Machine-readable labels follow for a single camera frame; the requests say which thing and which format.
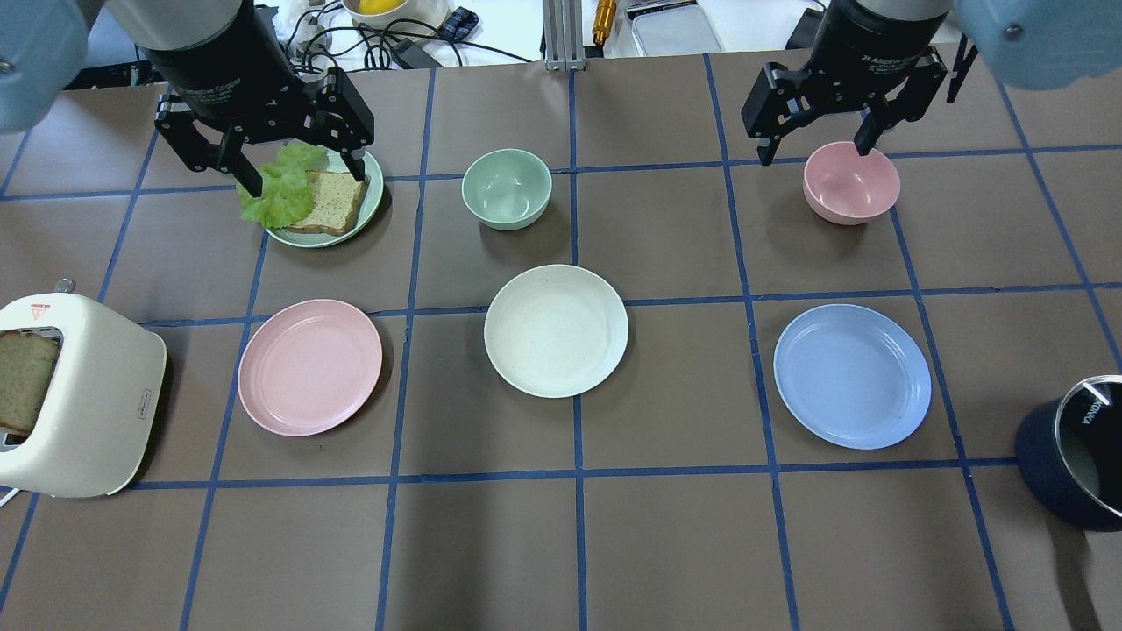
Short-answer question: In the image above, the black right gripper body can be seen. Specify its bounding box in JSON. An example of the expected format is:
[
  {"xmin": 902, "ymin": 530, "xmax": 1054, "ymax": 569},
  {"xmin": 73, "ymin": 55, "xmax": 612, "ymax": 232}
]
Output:
[{"xmin": 802, "ymin": 1, "xmax": 951, "ymax": 110}]

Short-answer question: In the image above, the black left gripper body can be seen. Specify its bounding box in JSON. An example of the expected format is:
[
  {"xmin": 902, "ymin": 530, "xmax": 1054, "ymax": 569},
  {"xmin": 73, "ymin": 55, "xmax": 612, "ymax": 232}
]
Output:
[{"xmin": 140, "ymin": 1, "xmax": 309, "ymax": 144}]

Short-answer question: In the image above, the blue plate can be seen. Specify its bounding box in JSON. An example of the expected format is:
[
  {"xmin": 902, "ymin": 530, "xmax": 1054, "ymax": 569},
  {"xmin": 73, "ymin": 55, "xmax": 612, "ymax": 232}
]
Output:
[{"xmin": 772, "ymin": 303, "xmax": 934, "ymax": 450}]

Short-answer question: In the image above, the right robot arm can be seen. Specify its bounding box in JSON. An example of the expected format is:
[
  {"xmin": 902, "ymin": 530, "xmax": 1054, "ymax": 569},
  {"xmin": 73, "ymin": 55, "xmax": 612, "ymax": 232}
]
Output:
[{"xmin": 741, "ymin": 1, "xmax": 1121, "ymax": 167}]

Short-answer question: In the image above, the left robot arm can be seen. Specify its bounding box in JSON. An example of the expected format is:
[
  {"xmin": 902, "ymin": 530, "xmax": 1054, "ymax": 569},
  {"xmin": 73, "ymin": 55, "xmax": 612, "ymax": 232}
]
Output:
[{"xmin": 1, "ymin": 1, "xmax": 375, "ymax": 196}]

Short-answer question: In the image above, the green plate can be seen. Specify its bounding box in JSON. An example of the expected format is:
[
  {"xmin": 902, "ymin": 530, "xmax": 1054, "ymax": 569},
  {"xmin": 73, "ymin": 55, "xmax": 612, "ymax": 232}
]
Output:
[{"xmin": 266, "ymin": 150, "xmax": 385, "ymax": 249}]

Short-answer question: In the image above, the brown bread slice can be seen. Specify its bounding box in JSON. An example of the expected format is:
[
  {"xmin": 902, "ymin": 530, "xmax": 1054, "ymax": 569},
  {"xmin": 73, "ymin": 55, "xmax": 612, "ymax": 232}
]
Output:
[{"xmin": 284, "ymin": 170, "xmax": 368, "ymax": 236}]

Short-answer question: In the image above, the black power adapter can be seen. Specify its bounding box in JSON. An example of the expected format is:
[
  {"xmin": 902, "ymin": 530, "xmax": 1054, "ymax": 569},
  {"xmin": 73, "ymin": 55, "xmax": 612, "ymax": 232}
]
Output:
[{"xmin": 390, "ymin": 39, "xmax": 444, "ymax": 68}]

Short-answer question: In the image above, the green lettuce leaf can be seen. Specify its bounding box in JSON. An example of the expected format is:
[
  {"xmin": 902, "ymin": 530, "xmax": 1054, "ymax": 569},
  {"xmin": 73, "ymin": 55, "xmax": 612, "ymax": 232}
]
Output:
[{"xmin": 236, "ymin": 140, "xmax": 328, "ymax": 229}]

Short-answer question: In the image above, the pink bowl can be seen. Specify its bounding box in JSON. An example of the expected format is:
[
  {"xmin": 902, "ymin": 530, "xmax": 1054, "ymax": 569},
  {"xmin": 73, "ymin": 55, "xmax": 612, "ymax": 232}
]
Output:
[{"xmin": 802, "ymin": 141, "xmax": 902, "ymax": 226}]

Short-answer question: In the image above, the white bowl with fruit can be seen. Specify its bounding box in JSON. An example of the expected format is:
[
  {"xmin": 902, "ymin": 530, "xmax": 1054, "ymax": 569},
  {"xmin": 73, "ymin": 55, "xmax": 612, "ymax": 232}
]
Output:
[{"xmin": 342, "ymin": 1, "xmax": 452, "ymax": 35}]

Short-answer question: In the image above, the silver kitchen scale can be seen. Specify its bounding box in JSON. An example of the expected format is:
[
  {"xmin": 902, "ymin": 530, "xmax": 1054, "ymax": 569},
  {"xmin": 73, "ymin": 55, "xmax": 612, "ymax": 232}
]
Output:
[{"xmin": 625, "ymin": 1, "xmax": 724, "ymax": 57}]

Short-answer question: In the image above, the green bowl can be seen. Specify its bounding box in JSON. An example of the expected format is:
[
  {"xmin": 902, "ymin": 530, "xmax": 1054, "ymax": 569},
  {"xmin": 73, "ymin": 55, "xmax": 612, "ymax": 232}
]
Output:
[{"xmin": 461, "ymin": 148, "xmax": 553, "ymax": 231}]

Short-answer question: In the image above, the pink plate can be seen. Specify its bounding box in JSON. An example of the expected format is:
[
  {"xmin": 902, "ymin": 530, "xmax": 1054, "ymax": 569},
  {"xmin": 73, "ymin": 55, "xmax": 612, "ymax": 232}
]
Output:
[{"xmin": 238, "ymin": 299, "xmax": 384, "ymax": 436}]

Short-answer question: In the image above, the bread slice in toaster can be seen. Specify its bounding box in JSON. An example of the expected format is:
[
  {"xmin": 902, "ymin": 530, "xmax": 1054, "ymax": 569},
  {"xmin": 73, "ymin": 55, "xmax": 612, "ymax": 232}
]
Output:
[{"xmin": 1, "ymin": 330, "xmax": 59, "ymax": 436}]

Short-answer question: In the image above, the cream plate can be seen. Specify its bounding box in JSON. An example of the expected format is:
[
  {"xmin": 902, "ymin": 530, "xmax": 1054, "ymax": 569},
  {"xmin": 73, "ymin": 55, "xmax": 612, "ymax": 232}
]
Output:
[{"xmin": 482, "ymin": 264, "xmax": 629, "ymax": 399}]

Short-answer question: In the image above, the cream toaster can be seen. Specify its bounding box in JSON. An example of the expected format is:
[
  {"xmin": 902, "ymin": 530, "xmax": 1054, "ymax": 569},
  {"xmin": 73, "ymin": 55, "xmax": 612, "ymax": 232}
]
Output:
[{"xmin": 1, "ymin": 292, "xmax": 167, "ymax": 499}]

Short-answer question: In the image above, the glass pot lid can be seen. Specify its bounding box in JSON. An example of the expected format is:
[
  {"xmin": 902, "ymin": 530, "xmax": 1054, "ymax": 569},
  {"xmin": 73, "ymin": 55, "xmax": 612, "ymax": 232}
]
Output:
[{"xmin": 1055, "ymin": 375, "xmax": 1121, "ymax": 528}]

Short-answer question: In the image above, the dark blue pot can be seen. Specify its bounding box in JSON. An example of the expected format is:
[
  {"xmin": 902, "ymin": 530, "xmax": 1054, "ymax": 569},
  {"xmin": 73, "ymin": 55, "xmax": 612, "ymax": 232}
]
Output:
[{"xmin": 1015, "ymin": 397, "xmax": 1119, "ymax": 532}]

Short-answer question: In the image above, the aluminium frame post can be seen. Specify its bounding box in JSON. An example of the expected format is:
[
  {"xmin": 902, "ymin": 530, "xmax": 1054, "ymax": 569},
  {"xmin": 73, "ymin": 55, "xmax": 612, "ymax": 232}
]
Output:
[{"xmin": 542, "ymin": 0, "xmax": 586, "ymax": 72}]

